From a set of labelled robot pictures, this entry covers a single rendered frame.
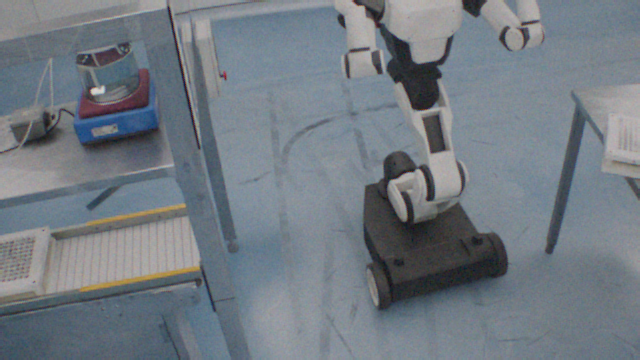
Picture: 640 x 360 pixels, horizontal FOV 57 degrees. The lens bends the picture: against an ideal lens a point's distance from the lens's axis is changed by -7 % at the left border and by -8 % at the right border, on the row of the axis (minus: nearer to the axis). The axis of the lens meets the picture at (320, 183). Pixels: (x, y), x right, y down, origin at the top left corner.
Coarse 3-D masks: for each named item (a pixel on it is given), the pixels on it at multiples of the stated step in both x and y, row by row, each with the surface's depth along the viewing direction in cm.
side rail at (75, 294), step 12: (168, 276) 167; (180, 276) 168; (192, 276) 169; (108, 288) 166; (120, 288) 167; (132, 288) 167; (12, 300) 163; (24, 300) 163; (36, 300) 163; (48, 300) 164; (60, 300) 165; (72, 300) 166; (0, 312) 163; (12, 312) 164
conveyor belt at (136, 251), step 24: (72, 240) 186; (96, 240) 185; (120, 240) 184; (144, 240) 184; (168, 240) 183; (192, 240) 182; (72, 264) 178; (96, 264) 177; (120, 264) 177; (144, 264) 176; (168, 264) 176; (192, 264) 175; (72, 288) 170
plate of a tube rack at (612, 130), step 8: (608, 120) 198; (616, 120) 198; (608, 128) 195; (616, 128) 194; (608, 136) 191; (616, 136) 191; (608, 144) 188; (616, 144) 188; (608, 152) 185; (616, 152) 185; (624, 152) 184; (632, 152) 184; (624, 160) 183; (632, 160) 182
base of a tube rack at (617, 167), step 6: (612, 162) 188; (618, 162) 188; (624, 162) 188; (606, 168) 188; (612, 168) 187; (618, 168) 186; (624, 168) 186; (630, 168) 185; (636, 168) 185; (624, 174) 186; (630, 174) 185; (636, 174) 184
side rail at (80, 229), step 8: (184, 208) 189; (144, 216) 187; (152, 216) 188; (160, 216) 189; (168, 216) 189; (176, 216) 190; (80, 224) 186; (104, 224) 186; (112, 224) 187; (120, 224) 187; (128, 224) 188; (56, 232) 184; (64, 232) 185; (72, 232) 185; (80, 232) 186; (88, 232) 187
